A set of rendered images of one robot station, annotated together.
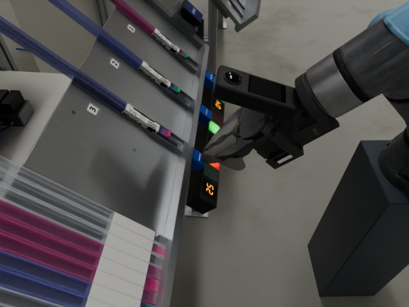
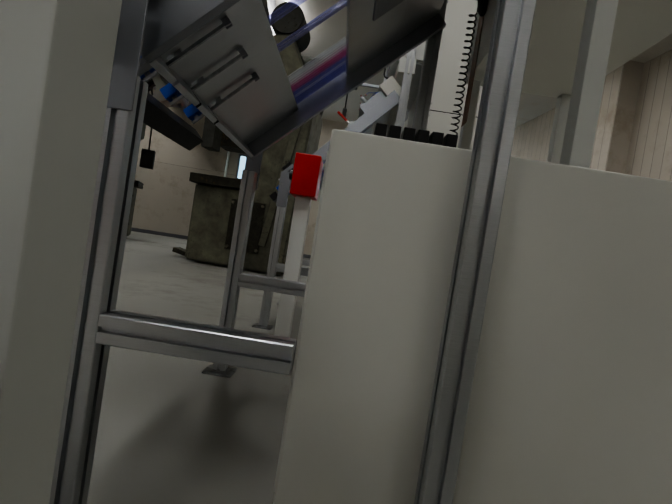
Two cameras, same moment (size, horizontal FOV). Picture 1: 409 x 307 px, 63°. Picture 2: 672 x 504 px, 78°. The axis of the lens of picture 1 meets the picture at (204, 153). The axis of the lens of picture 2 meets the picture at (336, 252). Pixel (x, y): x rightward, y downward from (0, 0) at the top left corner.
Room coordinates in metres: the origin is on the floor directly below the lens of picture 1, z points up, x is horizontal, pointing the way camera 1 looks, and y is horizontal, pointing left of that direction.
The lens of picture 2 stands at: (1.30, 0.30, 0.46)
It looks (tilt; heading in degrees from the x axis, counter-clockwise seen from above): 1 degrees down; 176
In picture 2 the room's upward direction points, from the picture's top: 9 degrees clockwise
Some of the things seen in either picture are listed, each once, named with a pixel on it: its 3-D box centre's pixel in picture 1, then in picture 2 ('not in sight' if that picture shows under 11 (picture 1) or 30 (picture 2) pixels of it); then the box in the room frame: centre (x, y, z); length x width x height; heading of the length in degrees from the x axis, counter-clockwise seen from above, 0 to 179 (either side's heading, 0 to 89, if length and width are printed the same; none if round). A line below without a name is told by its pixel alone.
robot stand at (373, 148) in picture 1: (368, 229); not in sight; (0.46, -0.46, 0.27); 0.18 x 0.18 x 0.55; 1
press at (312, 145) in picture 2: not in sight; (253, 141); (-3.66, -0.47, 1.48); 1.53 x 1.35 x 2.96; 92
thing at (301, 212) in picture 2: not in sight; (295, 254); (-0.36, 0.27, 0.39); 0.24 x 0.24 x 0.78; 85
